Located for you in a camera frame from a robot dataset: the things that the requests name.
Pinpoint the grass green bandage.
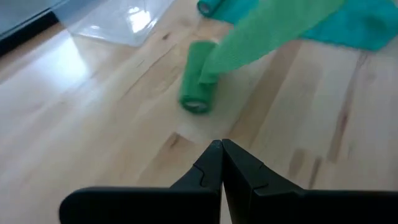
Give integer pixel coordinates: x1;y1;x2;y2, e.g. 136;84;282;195
178;0;346;115

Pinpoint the clear plastic container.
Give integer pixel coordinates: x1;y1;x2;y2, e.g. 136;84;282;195
52;0;175;48

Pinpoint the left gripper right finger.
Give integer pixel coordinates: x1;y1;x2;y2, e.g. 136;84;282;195
221;139;398;224

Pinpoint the black metal table frame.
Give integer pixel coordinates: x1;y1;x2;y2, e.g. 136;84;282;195
0;11;60;57

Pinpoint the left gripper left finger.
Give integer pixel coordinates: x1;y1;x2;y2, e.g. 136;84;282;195
58;139;224;224

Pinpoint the teal green bandage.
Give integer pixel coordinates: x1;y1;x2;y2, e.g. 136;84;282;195
197;0;398;52

